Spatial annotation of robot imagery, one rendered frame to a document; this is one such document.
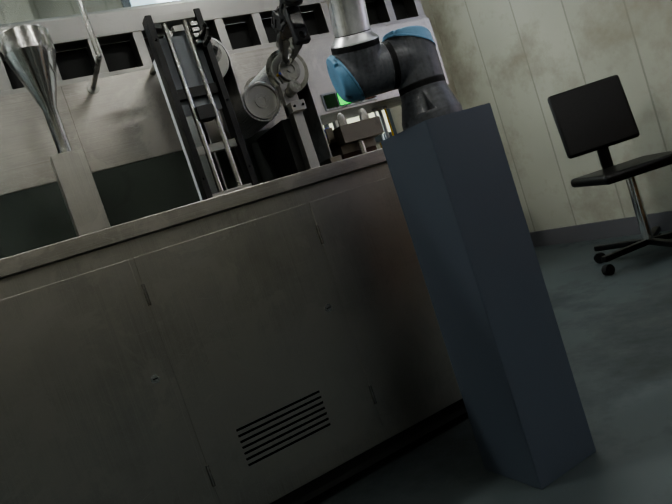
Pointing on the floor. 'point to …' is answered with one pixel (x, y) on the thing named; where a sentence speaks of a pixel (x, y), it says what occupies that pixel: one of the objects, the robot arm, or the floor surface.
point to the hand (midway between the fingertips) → (289, 60)
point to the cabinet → (224, 356)
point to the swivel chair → (586, 96)
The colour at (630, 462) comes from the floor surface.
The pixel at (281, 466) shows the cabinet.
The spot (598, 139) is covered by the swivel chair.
